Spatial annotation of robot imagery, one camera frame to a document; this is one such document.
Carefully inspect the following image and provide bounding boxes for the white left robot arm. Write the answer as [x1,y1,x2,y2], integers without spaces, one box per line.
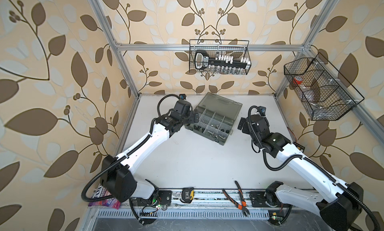
[81,98,199,203]

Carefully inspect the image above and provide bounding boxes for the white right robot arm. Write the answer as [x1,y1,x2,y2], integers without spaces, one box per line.
[238,105,382,231]

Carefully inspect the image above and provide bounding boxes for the grey plastic organizer box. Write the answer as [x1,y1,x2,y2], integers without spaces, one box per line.
[185,93,242,145]

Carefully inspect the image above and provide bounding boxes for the yellow black tape measure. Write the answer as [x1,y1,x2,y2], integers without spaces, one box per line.
[181,187,195,204]

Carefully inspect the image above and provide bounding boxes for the pink candy bag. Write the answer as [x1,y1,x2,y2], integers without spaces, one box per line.
[88,185,121,210]

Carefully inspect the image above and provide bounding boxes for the socket set on rail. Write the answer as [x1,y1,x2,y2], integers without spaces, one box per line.
[192,50,251,71]

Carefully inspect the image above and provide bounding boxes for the black wire basket back wall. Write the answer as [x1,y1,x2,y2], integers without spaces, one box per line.
[189,39,252,75]

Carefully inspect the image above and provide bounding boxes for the black wire basket wall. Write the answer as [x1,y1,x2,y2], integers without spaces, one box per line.
[189,39,252,75]
[284,53,365,121]

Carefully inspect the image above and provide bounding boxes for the black wire basket right wall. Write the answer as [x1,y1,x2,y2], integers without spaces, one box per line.
[284,53,365,121]

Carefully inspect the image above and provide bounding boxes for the orange handled pliers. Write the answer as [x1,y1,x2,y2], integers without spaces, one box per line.
[221,180,250,217]

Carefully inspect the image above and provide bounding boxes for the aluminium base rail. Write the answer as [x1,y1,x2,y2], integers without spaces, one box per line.
[86,189,302,222]

